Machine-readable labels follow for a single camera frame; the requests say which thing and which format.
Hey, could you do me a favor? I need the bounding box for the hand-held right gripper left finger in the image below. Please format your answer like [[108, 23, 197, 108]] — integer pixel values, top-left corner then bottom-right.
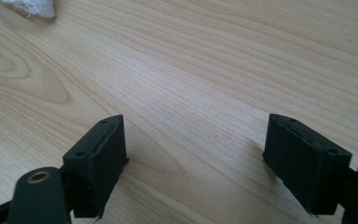
[[62, 114, 129, 219]]

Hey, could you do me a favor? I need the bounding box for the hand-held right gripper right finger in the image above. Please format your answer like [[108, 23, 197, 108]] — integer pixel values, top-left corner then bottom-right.
[[262, 113, 353, 217]]

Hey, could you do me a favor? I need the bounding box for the white towel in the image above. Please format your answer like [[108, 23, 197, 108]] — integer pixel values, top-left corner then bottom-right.
[[0, 0, 57, 19]]

